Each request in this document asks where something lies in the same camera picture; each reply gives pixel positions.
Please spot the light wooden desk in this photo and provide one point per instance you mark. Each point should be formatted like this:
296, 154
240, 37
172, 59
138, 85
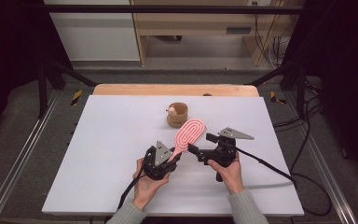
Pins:
199, 26

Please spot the pink hairbrush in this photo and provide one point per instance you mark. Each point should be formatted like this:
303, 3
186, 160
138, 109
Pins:
189, 133

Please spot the black metal stand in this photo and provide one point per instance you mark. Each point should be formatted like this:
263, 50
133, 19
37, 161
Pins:
300, 87
43, 90

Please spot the person's left hand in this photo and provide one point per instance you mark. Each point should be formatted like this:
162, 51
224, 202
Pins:
147, 188

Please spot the yellow black tape strip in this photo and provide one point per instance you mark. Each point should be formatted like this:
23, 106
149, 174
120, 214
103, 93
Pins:
275, 97
76, 97

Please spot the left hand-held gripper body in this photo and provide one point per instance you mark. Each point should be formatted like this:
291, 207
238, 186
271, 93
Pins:
160, 169

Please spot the white cabinet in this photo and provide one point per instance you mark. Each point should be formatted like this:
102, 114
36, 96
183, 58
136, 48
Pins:
96, 34

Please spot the black curtain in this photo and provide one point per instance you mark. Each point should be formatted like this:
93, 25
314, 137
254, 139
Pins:
348, 77
9, 56

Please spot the white table cover board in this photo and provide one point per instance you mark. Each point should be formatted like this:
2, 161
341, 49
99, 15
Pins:
112, 149

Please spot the black horizontal frame bar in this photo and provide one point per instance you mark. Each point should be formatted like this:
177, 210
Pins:
167, 9

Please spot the tan fabric storage pouch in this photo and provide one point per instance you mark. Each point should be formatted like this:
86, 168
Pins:
181, 119

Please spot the person's right hand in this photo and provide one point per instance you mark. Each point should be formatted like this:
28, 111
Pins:
231, 177

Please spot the small cream bear figure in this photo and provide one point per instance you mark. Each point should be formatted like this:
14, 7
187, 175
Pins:
172, 109

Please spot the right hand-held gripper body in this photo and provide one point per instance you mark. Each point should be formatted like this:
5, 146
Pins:
225, 154

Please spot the aluminium floor rail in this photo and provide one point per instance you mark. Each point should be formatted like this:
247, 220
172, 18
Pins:
329, 174
15, 158

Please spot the light wooden table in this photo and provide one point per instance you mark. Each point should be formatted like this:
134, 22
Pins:
167, 90

